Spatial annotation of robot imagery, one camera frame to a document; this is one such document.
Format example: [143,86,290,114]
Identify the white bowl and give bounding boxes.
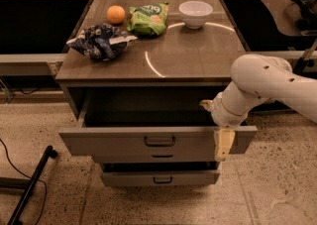
[178,1,213,29]

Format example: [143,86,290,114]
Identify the green snack bag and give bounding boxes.
[127,2,169,36]

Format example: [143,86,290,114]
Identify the orange fruit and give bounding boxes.
[107,5,126,24]

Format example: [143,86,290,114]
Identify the grey top drawer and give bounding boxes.
[57,89,259,165]

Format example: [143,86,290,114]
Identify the black floor cable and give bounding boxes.
[0,138,48,225]

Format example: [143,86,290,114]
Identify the grey drawer cabinet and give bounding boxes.
[56,0,244,175]

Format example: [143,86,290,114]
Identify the black metal stand leg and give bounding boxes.
[0,146,57,225]

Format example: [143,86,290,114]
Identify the black headphones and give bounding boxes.
[291,0,317,30]

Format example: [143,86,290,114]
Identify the blue crumpled chip bag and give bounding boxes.
[66,23,137,61]

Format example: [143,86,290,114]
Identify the grey bottom drawer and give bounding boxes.
[100,170,220,187]

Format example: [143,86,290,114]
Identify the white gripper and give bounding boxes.
[199,92,248,162]

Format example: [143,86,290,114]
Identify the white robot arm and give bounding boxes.
[200,54,317,162]

